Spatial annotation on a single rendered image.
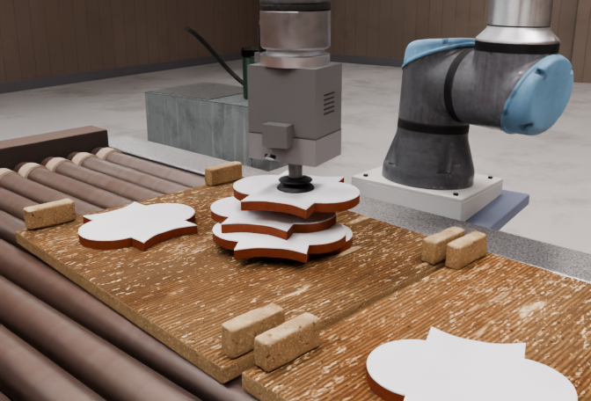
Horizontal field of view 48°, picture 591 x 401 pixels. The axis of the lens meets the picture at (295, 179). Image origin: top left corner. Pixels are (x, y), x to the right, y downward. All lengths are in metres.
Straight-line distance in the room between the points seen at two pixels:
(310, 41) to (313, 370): 0.33
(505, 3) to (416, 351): 0.58
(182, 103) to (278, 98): 3.98
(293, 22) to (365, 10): 9.83
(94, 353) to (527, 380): 0.35
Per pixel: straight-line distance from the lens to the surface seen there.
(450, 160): 1.08
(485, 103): 0.99
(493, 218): 1.09
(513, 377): 0.53
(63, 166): 1.23
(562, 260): 0.84
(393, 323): 0.61
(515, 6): 0.98
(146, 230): 0.79
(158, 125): 4.90
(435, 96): 1.05
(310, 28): 0.70
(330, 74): 0.72
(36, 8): 8.65
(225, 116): 4.42
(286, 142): 0.70
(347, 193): 0.75
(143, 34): 9.70
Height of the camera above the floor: 1.22
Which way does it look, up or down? 16 degrees down
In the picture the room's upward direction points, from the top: straight up
